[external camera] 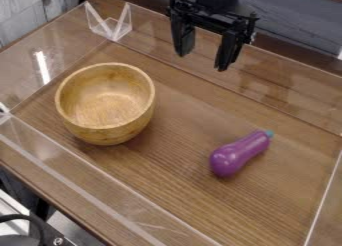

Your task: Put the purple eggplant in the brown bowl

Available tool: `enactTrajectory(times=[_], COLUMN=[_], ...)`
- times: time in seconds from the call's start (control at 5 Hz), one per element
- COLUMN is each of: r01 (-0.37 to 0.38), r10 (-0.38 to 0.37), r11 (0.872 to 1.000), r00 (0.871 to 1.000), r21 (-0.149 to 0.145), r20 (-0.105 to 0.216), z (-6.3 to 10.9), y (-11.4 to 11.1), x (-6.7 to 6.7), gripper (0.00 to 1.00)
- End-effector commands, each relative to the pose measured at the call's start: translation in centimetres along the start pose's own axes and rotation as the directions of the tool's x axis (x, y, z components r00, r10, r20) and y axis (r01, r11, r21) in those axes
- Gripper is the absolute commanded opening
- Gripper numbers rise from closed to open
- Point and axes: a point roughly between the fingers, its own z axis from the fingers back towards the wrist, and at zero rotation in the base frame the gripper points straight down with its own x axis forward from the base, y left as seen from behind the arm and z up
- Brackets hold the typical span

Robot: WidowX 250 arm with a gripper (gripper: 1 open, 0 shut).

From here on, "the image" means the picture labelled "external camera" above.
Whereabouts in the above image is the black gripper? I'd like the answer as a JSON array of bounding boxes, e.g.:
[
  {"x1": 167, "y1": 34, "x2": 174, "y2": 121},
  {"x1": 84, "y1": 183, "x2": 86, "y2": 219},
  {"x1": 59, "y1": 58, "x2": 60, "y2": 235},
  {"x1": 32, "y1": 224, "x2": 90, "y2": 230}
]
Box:
[{"x1": 167, "y1": 0, "x2": 259, "y2": 72}]

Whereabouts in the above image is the brown wooden bowl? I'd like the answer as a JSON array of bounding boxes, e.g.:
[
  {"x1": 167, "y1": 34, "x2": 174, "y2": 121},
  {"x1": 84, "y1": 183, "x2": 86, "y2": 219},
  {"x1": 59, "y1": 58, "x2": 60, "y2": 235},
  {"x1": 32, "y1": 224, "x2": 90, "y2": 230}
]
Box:
[{"x1": 55, "y1": 62, "x2": 157, "y2": 145}]

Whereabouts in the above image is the purple toy eggplant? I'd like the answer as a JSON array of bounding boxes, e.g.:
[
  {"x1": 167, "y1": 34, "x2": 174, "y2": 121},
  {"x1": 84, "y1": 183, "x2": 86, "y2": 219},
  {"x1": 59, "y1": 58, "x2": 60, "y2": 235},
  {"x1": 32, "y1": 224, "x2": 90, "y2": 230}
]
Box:
[{"x1": 210, "y1": 130, "x2": 274, "y2": 177}]

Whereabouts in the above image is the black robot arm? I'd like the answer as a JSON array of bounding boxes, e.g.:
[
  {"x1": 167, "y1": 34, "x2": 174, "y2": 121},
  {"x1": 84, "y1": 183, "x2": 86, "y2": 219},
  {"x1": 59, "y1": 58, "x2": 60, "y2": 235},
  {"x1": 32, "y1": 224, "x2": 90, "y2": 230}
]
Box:
[{"x1": 167, "y1": 0, "x2": 259, "y2": 72}]

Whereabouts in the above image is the clear acrylic corner bracket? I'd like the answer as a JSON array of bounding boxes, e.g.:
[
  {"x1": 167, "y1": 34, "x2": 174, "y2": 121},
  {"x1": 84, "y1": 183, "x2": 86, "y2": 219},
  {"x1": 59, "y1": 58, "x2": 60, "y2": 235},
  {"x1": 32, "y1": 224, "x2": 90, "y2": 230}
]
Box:
[{"x1": 84, "y1": 1, "x2": 133, "y2": 42}]

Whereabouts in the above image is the clear acrylic tray wall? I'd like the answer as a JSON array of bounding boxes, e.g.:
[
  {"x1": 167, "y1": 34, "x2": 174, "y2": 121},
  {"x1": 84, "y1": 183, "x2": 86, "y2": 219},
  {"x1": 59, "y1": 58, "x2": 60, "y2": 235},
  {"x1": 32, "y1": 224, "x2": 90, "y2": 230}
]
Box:
[{"x1": 0, "y1": 103, "x2": 222, "y2": 246}]

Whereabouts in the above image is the black table mount bracket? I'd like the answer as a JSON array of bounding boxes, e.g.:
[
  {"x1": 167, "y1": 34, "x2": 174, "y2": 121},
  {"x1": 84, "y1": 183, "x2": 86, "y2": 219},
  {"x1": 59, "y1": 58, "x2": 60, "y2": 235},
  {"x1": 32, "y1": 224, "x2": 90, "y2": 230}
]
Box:
[{"x1": 28, "y1": 203, "x2": 91, "y2": 246}]

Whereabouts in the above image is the black cable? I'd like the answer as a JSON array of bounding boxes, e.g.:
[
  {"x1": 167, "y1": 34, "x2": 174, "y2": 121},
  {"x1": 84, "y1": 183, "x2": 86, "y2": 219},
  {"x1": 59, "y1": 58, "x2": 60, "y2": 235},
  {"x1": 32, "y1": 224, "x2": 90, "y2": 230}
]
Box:
[{"x1": 0, "y1": 213, "x2": 48, "y2": 246}]

